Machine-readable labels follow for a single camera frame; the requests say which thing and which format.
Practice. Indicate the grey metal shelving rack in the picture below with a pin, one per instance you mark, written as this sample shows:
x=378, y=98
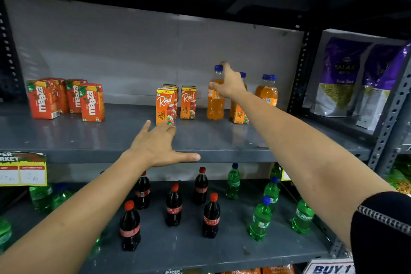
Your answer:
x=96, y=142
x=390, y=123

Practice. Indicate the person's left little finger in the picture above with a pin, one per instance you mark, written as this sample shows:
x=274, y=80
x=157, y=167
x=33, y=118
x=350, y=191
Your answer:
x=146, y=126

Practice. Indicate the orange apple juice carton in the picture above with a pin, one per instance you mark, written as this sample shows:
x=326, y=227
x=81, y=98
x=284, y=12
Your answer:
x=175, y=90
x=165, y=106
x=188, y=103

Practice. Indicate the black sleeve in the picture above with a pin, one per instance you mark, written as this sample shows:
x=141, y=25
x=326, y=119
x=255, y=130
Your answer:
x=382, y=235

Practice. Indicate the small yellow shelf tag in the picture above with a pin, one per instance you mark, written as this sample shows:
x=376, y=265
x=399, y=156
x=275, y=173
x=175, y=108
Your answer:
x=285, y=176

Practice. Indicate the person's left thumb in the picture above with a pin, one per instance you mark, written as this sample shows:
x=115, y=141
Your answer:
x=188, y=157

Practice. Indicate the red mango juice carton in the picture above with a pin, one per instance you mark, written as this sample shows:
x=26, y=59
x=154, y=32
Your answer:
x=92, y=103
x=61, y=94
x=43, y=100
x=74, y=97

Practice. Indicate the person's left hand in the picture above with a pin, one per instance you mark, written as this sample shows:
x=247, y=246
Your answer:
x=155, y=148

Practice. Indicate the cola bottle with red cap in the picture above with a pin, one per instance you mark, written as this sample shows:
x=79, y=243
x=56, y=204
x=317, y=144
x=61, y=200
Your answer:
x=173, y=208
x=143, y=192
x=211, y=219
x=130, y=230
x=200, y=188

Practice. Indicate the person's right hand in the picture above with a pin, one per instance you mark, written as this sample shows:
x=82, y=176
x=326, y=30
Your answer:
x=232, y=86

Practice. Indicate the orange soda bottle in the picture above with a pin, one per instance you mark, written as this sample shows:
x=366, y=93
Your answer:
x=269, y=94
x=259, y=89
x=215, y=105
x=239, y=115

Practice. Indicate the purple snack bag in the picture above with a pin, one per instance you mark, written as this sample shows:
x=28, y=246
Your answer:
x=340, y=78
x=380, y=84

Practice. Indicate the green yellow snack packet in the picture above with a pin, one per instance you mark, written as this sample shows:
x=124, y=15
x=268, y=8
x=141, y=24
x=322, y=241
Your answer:
x=399, y=180

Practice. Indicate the shelf price label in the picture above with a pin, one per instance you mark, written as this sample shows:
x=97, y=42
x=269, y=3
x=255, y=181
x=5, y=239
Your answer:
x=22, y=169

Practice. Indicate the green soda bottle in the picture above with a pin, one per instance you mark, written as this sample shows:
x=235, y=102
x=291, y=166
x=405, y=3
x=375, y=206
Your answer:
x=272, y=193
x=276, y=171
x=41, y=198
x=233, y=184
x=260, y=220
x=4, y=233
x=302, y=217
x=95, y=246
x=61, y=195

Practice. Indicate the orange packet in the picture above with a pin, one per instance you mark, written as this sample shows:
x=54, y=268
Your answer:
x=277, y=270

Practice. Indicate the person's right thumb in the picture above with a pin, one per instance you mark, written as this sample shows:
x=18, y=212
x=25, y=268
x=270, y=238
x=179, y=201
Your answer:
x=216, y=86

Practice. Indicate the white offer sign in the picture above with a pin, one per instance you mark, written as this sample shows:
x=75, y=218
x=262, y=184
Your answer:
x=329, y=267

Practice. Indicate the person's left forearm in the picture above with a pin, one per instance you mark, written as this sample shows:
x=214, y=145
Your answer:
x=74, y=219

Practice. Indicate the person's right forearm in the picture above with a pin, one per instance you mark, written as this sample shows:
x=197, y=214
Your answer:
x=305, y=161

